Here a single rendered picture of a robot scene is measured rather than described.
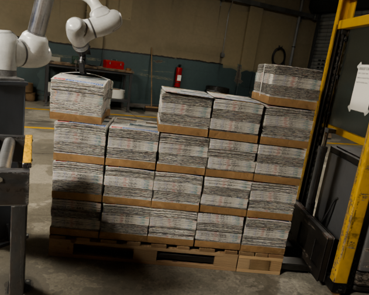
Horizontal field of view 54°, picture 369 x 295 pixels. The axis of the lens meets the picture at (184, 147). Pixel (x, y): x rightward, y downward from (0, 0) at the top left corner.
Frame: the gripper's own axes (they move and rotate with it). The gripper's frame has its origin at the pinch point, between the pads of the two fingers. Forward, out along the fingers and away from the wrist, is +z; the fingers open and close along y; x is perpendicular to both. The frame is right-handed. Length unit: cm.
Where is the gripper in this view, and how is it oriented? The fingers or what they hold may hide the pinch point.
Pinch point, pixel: (86, 63)
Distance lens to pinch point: 227.9
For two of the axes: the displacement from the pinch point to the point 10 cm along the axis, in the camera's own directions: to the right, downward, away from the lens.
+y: -0.9, 9.6, -2.6
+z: -1.2, 2.5, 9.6
